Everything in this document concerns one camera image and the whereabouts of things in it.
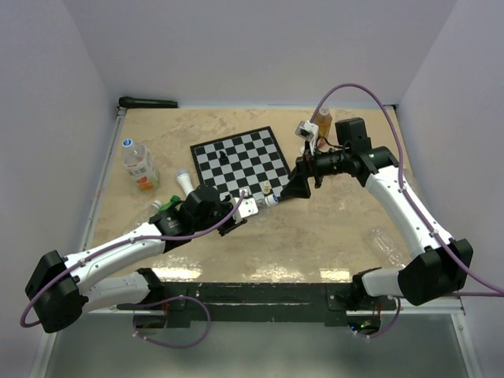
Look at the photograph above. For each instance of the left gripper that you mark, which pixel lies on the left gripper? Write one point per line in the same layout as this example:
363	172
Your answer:
231	226

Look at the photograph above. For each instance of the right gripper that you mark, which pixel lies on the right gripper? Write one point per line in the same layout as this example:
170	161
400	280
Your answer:
298	185

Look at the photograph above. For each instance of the blue pocari sweat cap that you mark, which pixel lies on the blue pocari sweat cap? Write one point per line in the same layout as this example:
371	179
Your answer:
271	200

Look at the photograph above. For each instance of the amber drink bottle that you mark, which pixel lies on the amber drink bottle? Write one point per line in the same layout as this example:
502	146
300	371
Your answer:
323	119

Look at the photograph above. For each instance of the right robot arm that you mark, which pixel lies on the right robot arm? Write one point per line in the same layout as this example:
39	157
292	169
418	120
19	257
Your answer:
438	260

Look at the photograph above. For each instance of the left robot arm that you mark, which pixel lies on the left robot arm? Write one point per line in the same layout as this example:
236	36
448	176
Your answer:
63	288

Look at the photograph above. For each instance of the green plastic bottle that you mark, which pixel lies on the green plastic bottle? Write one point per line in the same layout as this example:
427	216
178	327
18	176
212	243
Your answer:
174	201

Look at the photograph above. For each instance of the white tube bottle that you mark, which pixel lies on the white tube bottle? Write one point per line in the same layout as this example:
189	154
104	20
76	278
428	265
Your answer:
183	178

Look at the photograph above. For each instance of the clear crushed bottle right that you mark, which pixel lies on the clear crushed bottle right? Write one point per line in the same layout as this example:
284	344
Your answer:
383	245

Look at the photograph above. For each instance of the blue cap tea bottle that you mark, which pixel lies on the blue cap tea bottle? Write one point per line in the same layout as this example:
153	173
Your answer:
139	164

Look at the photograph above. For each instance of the white chess piece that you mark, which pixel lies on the white chess piece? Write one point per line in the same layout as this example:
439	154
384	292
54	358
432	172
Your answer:
266	188

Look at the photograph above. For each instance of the black white chessboard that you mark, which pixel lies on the black white chessboard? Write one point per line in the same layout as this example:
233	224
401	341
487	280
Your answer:
253	158

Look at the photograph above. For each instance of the black chess piece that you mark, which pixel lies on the black chess piece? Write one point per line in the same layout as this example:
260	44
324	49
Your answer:
223	157

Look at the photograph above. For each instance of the black base frame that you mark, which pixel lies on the black base frame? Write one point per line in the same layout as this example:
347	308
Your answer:
323	303

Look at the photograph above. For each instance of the black handle tool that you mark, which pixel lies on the black handle tool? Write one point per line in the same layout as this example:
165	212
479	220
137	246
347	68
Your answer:
128	102

